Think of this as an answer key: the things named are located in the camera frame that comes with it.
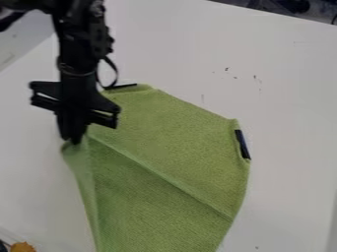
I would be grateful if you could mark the green cloth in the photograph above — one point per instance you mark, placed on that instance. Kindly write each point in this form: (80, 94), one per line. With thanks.
(166, 170)

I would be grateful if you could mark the orange toy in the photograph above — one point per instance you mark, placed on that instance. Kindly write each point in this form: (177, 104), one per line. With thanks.
(23, 247)

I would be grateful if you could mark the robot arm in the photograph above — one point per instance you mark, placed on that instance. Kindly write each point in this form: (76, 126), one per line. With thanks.
(77, 36)

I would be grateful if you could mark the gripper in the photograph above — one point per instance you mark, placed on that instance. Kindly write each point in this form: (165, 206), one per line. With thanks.
(78, 95)

